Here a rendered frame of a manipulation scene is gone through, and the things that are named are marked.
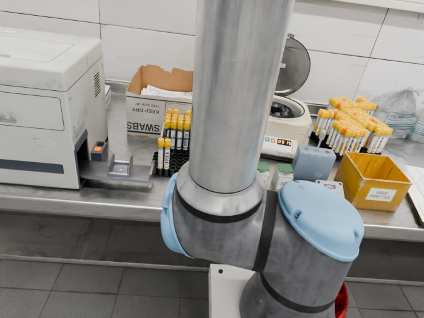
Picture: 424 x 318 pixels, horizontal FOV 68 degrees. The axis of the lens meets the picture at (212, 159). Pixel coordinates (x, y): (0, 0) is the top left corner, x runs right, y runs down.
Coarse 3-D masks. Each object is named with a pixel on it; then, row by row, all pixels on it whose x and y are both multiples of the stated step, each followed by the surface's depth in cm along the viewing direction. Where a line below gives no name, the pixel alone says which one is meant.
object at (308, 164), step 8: (296, 152) 90; (304, 152) 86; (312, 152) 86; (320, 152) 87; (328, 152) 88; (296, 160) 89; (304, 160) 87; (312, 160) 87; (320, 160) 87; (328, 160) 87; (296, 168) 89; (304, 168) 89; (312, 168) 89; (320, 168) 88; (328, 168) 88; (296, 176) 90; (304, 176) 90; (312, 176) 90; (320, 176) 90; (328, 176) 90
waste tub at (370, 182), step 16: (352, 160) 91; (368, 160) 91; (384, 160) 91; (336, 176) 93; (352, 176) 84; (368, 176) 94; (384, 176) 91; (400, 176) 84; (352, 192) 83; (368, 192) 81; (384, 192) 81; (400, 192) 81; (368, 208) 84; (384, 208) 84
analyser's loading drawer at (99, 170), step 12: (132, 156) 79; (84, 168) 77; (96, 168) 78; (108, 168) 75; (120, 168) 79; (132, 168) 80; (144, 168) 81; (120, 180) 77; (132, 180) 76; (144, 180) 76
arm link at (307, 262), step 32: (288, 192) 41; (320, 192) 43; (288, 224) 39; (320, 224) 37; (352, 224) 39; (256, 256) 40; (288, 256) 39; (320, 256) 38; (352, 256) 39; (288, 288) 42; (320, 288) 40
